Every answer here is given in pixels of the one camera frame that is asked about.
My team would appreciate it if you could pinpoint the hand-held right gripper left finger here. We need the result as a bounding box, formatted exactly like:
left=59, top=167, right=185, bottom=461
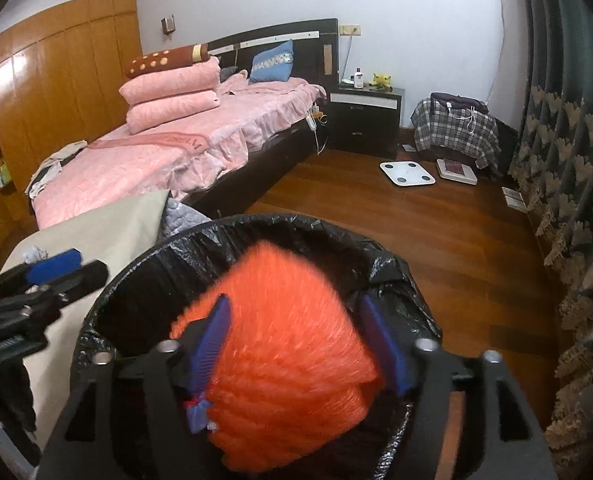
left=36, top=294, right=233, bottom=480

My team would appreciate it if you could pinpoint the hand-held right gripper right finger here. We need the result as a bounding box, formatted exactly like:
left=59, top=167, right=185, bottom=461
left=359, top=294, right=559, bottom=480

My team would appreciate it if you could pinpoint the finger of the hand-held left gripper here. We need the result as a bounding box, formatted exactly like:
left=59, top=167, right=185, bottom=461
left=0, top=259, right=110, bottom=332
left=0, top=249, right=84, bottom=303

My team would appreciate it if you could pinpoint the black bag lined bin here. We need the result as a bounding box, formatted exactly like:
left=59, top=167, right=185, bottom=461
left=69, top=212, right=444, bottom=480

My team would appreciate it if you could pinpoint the wide orange foam net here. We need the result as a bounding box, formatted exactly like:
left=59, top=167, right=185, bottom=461
left=169, top=241, right=385, bottom=472

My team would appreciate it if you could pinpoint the dark cloth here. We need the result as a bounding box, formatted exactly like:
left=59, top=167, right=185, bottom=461
left=0, top=360, right=38, bottom=434

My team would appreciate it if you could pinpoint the beige table with clutter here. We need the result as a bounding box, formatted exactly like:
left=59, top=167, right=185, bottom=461
left=0, top=190, right=170, bottom=456

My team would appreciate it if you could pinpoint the blue plastic scrap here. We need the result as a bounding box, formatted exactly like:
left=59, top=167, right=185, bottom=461
left=185, top=394, right=213, bottom=434

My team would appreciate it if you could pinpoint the pile of clothes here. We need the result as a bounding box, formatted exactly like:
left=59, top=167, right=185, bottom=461
left=25, top=140, right=88, bottom=199

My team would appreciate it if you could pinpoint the grey quilted cloth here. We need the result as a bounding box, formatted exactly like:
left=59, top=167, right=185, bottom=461
left=159, top=197, right=213, bottom=242

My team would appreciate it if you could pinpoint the dark bed with pink bedspread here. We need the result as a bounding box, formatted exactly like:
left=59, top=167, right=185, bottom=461
left=25, top=18, right=339, bottom=231

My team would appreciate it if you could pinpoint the folded dark pink blanket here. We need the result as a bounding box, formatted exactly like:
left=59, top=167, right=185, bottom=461
left=89, top=131, right=212, bottom=154

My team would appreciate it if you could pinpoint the wooden wardrobe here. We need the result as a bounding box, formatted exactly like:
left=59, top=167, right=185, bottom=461
left=0, top=0, right=142, bottom=261

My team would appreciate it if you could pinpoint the white bathroom scale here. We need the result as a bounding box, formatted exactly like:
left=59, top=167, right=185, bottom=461
left=380, top=161, right=436, bottom=187

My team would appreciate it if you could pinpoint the white scale with dark centre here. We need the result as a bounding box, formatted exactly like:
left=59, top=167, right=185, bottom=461
left=436, top=158, right=479, bottom=184

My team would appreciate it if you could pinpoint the flat book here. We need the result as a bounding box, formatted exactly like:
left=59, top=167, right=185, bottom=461
left=502, top=186, right=527, bottom=211

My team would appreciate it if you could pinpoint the plaid cloth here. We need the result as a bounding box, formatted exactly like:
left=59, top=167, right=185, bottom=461
left=410, top=97, right=501, bottom=170

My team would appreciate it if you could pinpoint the dark nightstand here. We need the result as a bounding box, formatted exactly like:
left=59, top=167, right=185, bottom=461
left=327, top=85, right=406, bottom=160

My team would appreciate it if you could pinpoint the brown dotted bolster pillow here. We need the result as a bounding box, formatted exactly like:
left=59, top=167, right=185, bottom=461
left=125, top=44, right=211, bottom=80

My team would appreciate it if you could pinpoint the white power strip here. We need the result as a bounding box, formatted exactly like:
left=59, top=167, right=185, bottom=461
left=306, top=104, right=330, bottom=156

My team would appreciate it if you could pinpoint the black chair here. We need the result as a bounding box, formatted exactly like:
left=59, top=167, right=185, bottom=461
left=491, top=117, right=520, bottom=176

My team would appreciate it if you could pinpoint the dark garment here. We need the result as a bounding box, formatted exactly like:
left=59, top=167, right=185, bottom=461
left=429, top=92, right=490, bottom=116

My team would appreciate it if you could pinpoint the dark patterned curtain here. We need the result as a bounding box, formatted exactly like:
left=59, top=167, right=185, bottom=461
left=519, top=0, right=593, bottom=463

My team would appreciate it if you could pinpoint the blue cushion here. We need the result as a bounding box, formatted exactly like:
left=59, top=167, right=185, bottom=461
left=249, top=40, right=295, bottom=84

